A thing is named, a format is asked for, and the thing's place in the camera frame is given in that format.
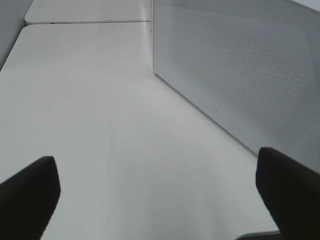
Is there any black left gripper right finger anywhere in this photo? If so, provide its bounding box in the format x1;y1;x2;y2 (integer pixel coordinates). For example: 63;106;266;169
255;147;320;240

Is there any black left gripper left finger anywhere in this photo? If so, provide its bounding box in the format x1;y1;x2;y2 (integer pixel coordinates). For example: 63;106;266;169
0;156;61;240

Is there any white microwave door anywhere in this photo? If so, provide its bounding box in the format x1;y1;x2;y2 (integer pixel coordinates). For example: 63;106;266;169
153;0;320;172

